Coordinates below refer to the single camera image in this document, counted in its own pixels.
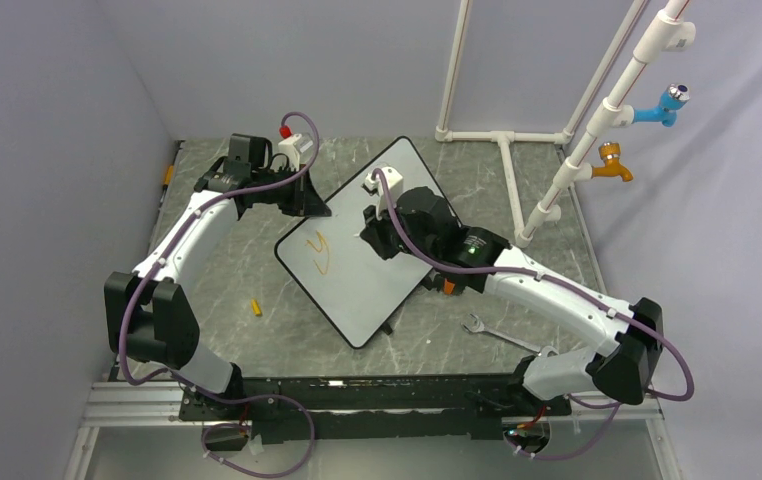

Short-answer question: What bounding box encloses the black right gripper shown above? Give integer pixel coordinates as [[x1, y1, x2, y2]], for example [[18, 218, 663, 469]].
[[360, 194, 439, 266]]

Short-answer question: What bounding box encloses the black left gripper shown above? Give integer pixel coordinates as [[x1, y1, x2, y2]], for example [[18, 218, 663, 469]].
[[253, 164, 330, 218]]

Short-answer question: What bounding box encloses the white whiteboard black frame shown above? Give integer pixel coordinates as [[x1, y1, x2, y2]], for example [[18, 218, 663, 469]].
[[274, 136, 444, 349]]

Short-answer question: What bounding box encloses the yellow marker cap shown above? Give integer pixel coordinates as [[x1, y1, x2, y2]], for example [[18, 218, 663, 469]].
[[250, 299, 263, 317]]

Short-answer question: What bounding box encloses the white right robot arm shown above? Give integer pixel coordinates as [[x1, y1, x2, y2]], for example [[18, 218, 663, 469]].
[[360, 187, 663, 415]]

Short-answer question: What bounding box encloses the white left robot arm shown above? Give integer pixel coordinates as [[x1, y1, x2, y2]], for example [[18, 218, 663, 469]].
[[104, 127, 331, 420]]

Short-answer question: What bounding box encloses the silver open-end wrench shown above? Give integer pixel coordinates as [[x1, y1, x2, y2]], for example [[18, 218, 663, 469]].
[[461, 314, 558, 357]]

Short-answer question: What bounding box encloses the orange tap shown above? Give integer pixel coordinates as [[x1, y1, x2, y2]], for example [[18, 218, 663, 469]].
[[591, 142, 633, 182]]

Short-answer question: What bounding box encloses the blue tap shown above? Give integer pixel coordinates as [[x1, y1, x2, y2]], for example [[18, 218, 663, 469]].
[[632, 84, 690, 127]]

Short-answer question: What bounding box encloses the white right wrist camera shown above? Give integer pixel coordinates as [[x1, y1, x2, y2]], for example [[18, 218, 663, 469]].
[[362, 166, 404, 201]]

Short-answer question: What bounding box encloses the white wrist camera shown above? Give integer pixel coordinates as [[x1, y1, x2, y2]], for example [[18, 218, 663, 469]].
[[362, 166, 404, 201], [276, 125, 316, 170]]

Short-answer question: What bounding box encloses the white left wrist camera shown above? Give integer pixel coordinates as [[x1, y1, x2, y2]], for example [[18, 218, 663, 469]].
[[276, 125, 316, 170]]

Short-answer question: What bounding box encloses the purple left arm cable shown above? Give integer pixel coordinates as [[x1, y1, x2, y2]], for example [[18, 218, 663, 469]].
[[117, 112, 323, 480]]

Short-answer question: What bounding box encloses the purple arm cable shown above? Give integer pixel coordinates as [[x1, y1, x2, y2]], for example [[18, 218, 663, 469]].
[[117, 112, 323, 480], [370, 168, 696, 464]]

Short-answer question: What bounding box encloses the orange-black pen at wall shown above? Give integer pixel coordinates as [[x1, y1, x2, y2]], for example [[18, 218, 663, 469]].
[[159, 140, 184, 206]]

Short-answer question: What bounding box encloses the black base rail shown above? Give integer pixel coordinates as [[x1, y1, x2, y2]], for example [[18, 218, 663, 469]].
[[179, 374, 572, 444]]

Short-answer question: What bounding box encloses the aluminium frame rail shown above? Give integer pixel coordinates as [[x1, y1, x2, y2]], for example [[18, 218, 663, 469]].
[[64, 381, 685, 479]]

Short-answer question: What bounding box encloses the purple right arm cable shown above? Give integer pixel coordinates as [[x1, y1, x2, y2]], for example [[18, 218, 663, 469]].
[[370, 168, 696, 464]]

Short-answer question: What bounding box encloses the white PVC pipe frame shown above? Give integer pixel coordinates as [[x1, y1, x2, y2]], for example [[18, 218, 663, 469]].
[[435, 0, 696, 248]]

